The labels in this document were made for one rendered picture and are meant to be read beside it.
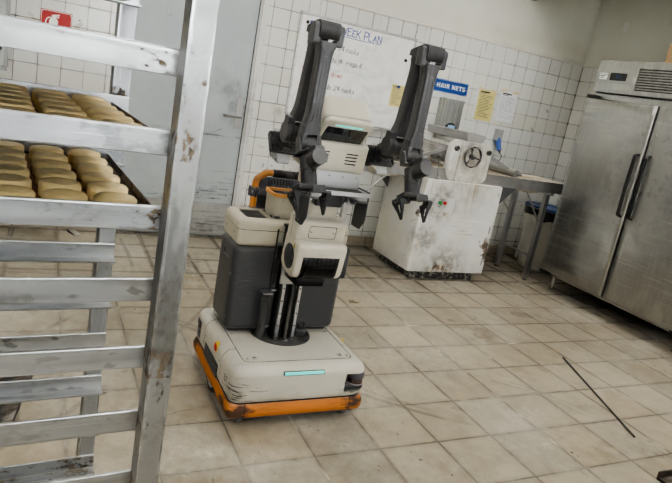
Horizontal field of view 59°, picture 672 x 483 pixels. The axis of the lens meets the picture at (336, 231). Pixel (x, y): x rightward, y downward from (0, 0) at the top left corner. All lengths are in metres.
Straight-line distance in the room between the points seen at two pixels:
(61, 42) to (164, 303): 0.30
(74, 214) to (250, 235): 1.92
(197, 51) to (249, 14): 4.39
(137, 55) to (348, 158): 1.75
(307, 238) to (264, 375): 0.58
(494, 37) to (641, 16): 1.42
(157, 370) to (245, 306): 1.95
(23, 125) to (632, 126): 4.90
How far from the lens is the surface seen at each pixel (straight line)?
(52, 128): 0.70
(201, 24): 0.69
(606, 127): 5.43
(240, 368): 2.48
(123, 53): 0.70
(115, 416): 0.83
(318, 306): 2.85
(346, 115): 2.30
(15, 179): 0.82
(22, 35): 0.69
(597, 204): 5.38
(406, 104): 2.34
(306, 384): 2.60
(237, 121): 5.07
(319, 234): 2.42
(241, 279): 2.66
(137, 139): 0.71
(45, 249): 1.17
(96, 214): 0.72
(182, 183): 0.70
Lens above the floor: 1.42
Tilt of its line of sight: 13 degrees down
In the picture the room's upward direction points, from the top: 11 degrees clockwise
